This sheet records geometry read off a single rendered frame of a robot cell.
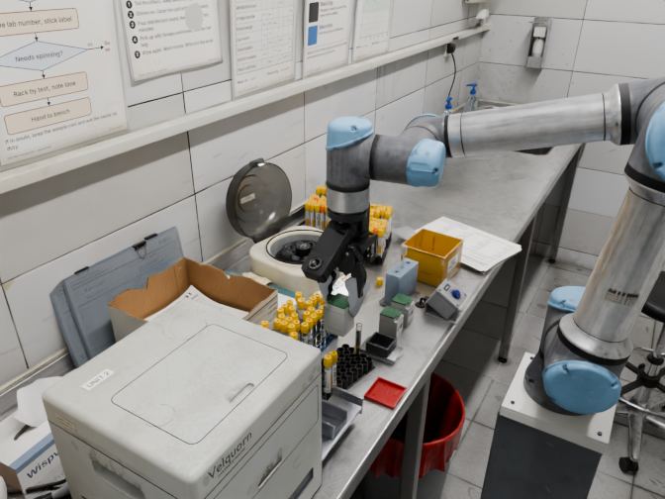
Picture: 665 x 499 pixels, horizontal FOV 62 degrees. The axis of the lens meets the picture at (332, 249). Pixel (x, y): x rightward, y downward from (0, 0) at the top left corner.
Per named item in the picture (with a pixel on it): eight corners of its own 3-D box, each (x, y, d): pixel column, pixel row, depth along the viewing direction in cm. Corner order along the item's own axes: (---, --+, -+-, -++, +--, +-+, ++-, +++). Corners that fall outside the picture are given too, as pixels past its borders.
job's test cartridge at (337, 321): (333, 319, 110) (334, 292, 107) (354, 327, 108) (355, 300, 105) (323, 329, 107) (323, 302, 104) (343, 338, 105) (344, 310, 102)
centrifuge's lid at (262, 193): (230, 170, 140) (210, 167, 145) (244, 260, 150) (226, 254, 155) (289, 150, 155) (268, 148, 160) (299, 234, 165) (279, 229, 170)
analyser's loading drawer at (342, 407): (306, 488, 94) (305, 467, 91) (273, 471, 96) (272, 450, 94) (362, 412, 109) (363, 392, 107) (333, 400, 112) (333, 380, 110)
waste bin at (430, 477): (425, 567, 173) (438, 468, 153) (324, 514, 190) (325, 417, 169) (464, 480, 202) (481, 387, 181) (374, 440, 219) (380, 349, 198)
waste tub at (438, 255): (440, 290, 153) (444, 258, 148) (398, 275, 159) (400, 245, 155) (460, 269, 163) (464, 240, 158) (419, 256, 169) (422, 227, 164)
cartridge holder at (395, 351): (393, 365, 125) (394, 352, 123) (357, 352, 129) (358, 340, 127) (403, 352, 129) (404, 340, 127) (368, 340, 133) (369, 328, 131)
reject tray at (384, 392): (393, 410, 112) (393, 407, 112) (363, 398, 116) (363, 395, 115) (407, 390, 118) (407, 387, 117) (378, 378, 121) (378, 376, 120)
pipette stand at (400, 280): (402, 313, 143) (405, 279, 138) (378, 303, 147) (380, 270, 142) (420, 295, 150) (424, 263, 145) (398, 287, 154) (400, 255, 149)
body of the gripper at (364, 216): (377, 261, 105) (380, 203, 99) (353, 281, 99) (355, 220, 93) (342, 250, 109) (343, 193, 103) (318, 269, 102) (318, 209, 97)
